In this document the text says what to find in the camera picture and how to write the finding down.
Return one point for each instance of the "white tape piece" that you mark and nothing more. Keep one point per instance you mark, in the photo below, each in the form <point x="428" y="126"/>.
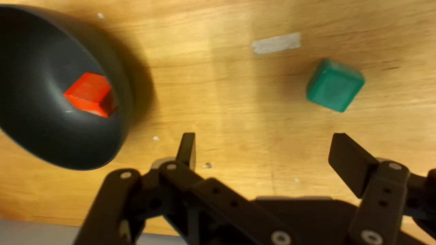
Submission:
<point x="275" y="44"/>

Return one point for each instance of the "green block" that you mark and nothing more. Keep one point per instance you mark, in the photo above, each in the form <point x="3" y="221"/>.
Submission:
<point x="335" y="87"/>

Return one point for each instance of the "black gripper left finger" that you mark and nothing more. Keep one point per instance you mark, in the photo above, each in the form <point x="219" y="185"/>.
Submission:
<point x="191" y="205"/>

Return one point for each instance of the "black bowl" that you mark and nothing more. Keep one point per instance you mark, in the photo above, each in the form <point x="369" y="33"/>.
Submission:
<point x="36" y="127"/>

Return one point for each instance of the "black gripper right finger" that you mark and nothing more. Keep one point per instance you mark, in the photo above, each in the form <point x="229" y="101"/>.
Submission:
<point x="386" y="195"/>

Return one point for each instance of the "red block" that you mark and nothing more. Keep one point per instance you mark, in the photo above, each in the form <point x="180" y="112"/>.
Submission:
<point x="89" y="93"/>

